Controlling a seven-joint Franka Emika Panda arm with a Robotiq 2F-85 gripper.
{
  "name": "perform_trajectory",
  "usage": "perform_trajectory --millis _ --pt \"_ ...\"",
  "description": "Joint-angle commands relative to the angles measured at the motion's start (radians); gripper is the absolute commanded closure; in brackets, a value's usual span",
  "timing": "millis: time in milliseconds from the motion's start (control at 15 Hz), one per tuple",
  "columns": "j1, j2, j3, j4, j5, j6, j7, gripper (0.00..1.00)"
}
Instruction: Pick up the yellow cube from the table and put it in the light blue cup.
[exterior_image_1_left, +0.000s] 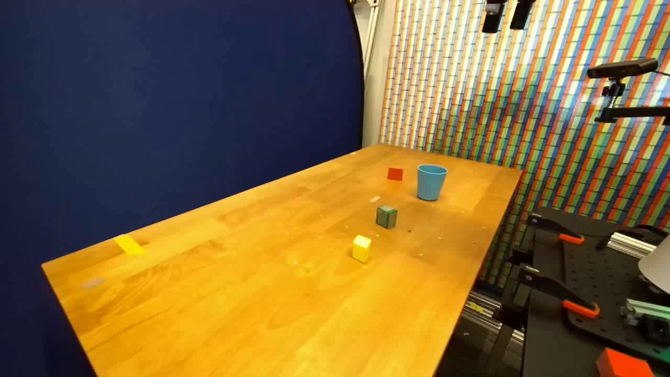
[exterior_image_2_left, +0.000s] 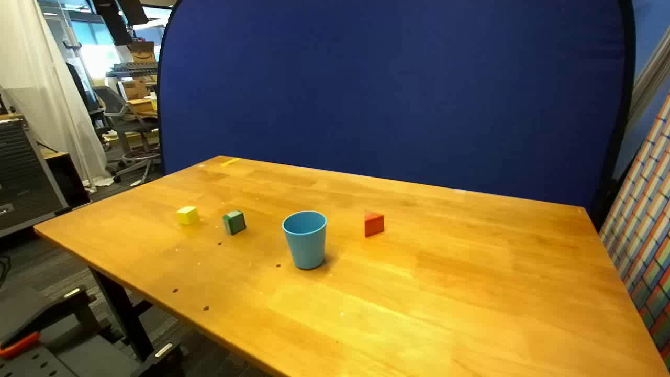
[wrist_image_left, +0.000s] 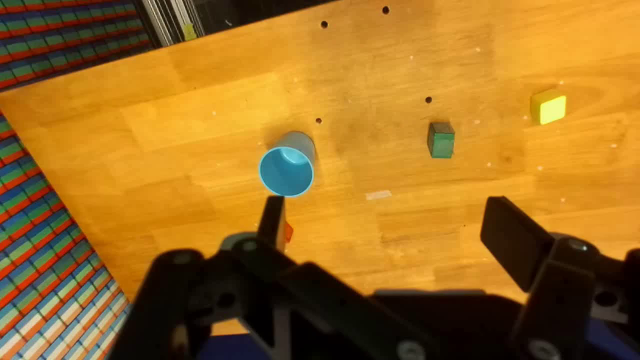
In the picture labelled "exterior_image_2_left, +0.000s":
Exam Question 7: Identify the yellow cube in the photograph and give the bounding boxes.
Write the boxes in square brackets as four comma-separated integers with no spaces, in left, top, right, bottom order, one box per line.
[175,204,200,228]

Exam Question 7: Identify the red cube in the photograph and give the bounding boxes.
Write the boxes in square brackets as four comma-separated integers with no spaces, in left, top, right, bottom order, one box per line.
[363,211,388,238]

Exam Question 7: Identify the light blue cup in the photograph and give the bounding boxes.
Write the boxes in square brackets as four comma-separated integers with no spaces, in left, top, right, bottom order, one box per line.
[280,210,328,272]

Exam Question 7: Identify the green cube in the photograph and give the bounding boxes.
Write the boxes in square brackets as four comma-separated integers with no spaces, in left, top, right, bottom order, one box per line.
[221,210,249,236]

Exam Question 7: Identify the blue round backdrop screen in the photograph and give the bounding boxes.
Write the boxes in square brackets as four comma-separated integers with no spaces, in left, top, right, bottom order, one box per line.
[158,0,636,228]

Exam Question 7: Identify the office chair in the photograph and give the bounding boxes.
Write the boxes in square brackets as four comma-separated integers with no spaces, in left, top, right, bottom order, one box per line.
[93,84,164,185]

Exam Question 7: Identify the black table leg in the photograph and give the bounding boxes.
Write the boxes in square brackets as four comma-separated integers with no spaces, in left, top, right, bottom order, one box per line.
[88,265,158,365]

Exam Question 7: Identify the white curtain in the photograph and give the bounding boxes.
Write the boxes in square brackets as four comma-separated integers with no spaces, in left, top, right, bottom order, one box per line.
[0,0,115,193]

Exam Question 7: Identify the colourful checkered board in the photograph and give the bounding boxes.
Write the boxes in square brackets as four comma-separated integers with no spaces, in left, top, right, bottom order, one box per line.
[598,94,670,368]

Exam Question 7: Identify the black equipment case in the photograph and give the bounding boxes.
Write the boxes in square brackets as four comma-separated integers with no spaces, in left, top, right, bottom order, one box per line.
[0,114,69,238]

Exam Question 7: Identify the black floor stand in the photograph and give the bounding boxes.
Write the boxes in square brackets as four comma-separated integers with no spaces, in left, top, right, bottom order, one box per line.
[0,280,184,377]

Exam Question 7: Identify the red handled tool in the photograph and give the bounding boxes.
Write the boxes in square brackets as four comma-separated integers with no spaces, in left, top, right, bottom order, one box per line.
[0,331,41,362]

